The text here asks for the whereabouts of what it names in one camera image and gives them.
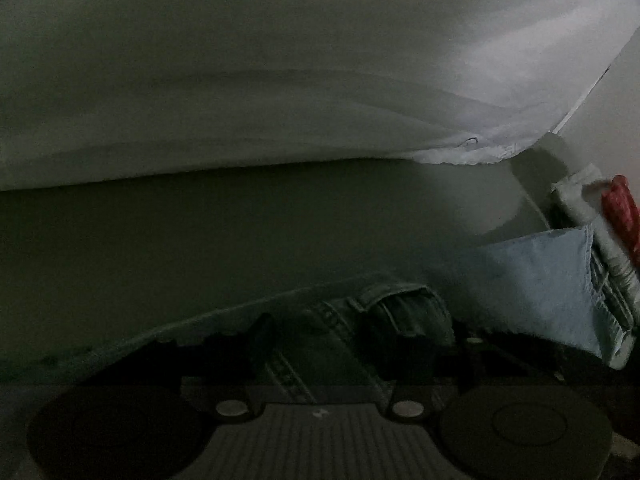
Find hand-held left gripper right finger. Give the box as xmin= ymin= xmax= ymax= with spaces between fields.
xmin=366 ymin=331 xmax=567 ymax=419

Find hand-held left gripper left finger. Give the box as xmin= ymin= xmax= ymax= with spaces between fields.
xmin=95 ymin=314 xmax=277 ymax=419

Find dark blue denim jeans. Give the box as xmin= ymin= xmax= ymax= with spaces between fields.
xmin=0 ymin=271 xmax=457 ymax=411

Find light blue folded cloth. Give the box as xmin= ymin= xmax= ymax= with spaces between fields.
xmin=450 ymin=225 xmax=607 ymax=360

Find striped folded cloth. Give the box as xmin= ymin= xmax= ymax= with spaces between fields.
xmin=587 ymin=242 xmax=640 ymax=372

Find grey-green t-shirt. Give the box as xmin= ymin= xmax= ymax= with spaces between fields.
xmin=550 ymin=164 xmax=640 ymax=286

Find red folded cloth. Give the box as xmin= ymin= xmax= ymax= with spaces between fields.
xmin=600 ymin=175 xmax=640 ymax=257

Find white bed sheet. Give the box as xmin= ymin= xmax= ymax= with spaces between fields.
xmin=0 ymin=0 xmax=640 ymax=192

